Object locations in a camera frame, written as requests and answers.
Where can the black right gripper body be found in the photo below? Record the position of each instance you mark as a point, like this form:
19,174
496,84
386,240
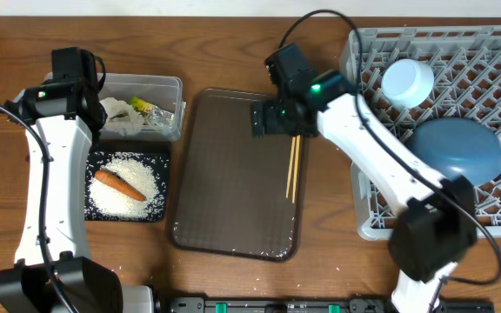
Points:
278,121

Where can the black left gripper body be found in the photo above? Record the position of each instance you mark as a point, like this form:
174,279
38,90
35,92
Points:
102,115

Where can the wooden chopstick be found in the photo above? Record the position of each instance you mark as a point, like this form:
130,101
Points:
290,168
296,154

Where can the white tissue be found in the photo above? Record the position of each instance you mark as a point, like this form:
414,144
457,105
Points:
121,119

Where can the foil snack wrapper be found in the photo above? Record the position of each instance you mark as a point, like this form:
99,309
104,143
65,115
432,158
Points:
152,114

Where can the orange carrot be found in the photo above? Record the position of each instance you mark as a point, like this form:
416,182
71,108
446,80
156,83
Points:
113,181

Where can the white rice pile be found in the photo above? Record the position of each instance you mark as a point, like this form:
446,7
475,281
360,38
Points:
142,173

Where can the light blue bowl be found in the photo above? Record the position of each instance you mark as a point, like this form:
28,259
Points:
407,83

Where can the dark blue plate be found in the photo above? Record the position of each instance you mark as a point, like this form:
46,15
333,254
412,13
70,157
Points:
458,147

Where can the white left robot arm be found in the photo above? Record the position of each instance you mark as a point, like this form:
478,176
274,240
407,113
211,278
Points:
53,270

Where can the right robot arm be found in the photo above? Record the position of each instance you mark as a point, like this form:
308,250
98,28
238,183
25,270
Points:
435,226

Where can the grey dishwasher rack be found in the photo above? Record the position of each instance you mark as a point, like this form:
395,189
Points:
466,62

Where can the clear plastic bin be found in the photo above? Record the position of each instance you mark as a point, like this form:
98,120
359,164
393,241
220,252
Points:
164,92

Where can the black tray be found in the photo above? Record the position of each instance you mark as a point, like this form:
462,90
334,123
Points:
106,148

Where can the brown serving tray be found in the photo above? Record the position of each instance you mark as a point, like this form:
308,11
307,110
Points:
233,198

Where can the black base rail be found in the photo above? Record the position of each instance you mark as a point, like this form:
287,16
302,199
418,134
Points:
196,304

